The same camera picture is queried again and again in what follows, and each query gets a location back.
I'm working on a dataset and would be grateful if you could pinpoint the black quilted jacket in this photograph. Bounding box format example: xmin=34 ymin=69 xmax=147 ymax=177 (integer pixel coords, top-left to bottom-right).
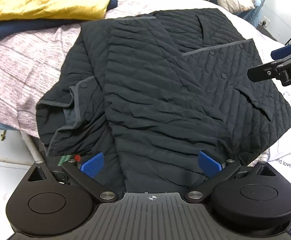
xmin=35 ymin=8 xmax=291 ymax=194

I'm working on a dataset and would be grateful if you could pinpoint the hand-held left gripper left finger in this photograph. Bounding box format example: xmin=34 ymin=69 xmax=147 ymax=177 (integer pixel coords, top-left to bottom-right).
xmin=28 ymin=151 xmax=118 ymax=203

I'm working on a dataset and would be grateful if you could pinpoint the pink grey striped bed sheet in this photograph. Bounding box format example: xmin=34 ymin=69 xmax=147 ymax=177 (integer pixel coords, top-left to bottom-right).
xmin=0 ymin=1 xmax=146 ymax=140

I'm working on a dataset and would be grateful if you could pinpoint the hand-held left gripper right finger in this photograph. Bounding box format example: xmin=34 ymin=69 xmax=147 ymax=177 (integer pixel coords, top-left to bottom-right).
xmin=187 ymin=149 xmax=277 ymax=202

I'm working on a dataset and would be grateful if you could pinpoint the white printed bed sheet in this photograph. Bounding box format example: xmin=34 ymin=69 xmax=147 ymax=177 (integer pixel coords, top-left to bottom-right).
xmin=106 ymin=0 xmax=291 ymax=182

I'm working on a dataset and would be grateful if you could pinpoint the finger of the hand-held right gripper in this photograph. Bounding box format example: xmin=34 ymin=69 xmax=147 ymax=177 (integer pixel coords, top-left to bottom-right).
xmin=247 ymin=52 xmax=291 ymax=87
xmin=271 ymin=39 xmax=291 ymax=61

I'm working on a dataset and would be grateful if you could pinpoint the white bed frame rail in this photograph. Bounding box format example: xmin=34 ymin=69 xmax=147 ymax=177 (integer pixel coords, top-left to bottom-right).
xmin=21 ymin=130 xmax=46 ymax=161

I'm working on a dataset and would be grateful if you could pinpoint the navy folded garment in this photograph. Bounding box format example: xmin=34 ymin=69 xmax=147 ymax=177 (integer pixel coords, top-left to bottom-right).
xmin=0 ymin=0 xmax=118 ymax=42

